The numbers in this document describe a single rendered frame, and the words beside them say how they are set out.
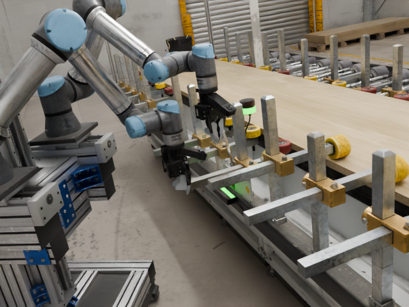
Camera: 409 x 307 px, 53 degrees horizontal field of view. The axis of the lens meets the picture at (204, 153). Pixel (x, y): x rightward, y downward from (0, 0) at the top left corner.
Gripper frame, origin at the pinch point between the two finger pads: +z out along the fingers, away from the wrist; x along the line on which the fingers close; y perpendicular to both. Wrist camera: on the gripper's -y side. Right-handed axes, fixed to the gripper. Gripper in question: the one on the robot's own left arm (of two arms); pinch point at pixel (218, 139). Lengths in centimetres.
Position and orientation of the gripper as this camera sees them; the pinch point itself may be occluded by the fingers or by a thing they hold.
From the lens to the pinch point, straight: 156.9
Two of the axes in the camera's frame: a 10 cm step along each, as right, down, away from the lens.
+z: 1.4, 9.2, 3.7
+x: -7.3, 3.4, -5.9
